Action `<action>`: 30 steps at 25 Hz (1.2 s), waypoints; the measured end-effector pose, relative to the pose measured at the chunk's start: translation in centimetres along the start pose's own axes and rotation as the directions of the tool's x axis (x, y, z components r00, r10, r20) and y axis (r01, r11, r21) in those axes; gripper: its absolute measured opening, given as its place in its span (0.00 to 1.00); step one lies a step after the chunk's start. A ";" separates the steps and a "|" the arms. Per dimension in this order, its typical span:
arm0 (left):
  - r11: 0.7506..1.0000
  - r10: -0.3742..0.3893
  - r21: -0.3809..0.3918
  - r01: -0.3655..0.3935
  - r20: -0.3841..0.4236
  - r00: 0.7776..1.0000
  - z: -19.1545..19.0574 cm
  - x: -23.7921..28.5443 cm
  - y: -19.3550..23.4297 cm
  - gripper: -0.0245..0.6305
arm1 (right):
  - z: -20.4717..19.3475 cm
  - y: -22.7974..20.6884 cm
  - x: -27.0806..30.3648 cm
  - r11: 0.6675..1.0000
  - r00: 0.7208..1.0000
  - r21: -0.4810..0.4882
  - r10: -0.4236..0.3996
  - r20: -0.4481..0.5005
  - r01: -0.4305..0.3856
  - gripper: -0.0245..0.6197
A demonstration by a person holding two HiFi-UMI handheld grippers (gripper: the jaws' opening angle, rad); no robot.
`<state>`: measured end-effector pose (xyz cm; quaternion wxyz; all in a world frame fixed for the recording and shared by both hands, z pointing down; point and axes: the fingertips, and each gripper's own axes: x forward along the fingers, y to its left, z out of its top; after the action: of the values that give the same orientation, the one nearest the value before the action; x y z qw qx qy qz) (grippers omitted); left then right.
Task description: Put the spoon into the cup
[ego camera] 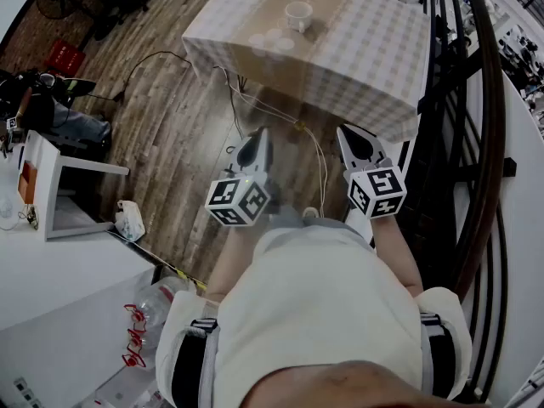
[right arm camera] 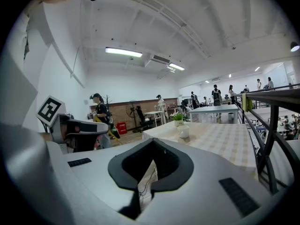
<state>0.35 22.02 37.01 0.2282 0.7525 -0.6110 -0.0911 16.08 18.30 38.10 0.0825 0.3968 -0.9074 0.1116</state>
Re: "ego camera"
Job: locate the person's left forearm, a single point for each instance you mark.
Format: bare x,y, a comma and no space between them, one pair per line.
229,262

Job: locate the clear plastic bottle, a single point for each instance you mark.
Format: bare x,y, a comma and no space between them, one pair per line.
157,304

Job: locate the orange box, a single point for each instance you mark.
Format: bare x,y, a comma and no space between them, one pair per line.
27,183

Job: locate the person's white shirt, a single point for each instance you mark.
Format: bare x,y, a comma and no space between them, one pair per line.
319,304

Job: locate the person's white shoe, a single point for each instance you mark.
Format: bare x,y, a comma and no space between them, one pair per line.
310,212

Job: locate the white power strip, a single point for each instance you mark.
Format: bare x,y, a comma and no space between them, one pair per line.
25,393

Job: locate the white stool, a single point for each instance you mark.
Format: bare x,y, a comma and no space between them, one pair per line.
42,172

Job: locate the person's chin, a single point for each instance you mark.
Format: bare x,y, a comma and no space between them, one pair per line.
340,389

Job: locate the white plastic bag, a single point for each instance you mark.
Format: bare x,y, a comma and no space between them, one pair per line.
129,223

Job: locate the checked beige tablecloth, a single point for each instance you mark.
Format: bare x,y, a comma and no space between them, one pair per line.
361,58

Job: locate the small clear glass dome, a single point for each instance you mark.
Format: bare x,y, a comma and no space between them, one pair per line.
6,211

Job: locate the dark metal railing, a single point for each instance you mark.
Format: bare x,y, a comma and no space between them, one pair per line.
489,100

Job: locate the red plastic crate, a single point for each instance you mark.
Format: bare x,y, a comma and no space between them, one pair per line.
64,58

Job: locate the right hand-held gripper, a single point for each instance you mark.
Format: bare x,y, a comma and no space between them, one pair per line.
378,189

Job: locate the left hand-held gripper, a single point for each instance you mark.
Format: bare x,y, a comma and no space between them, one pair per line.
238,200

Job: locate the person's trousers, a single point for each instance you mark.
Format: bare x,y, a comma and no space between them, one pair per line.
287,217

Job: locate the person's right forearm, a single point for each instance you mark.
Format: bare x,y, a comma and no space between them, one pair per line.
395,257

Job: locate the white cup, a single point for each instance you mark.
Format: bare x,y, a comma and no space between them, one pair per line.
297,13

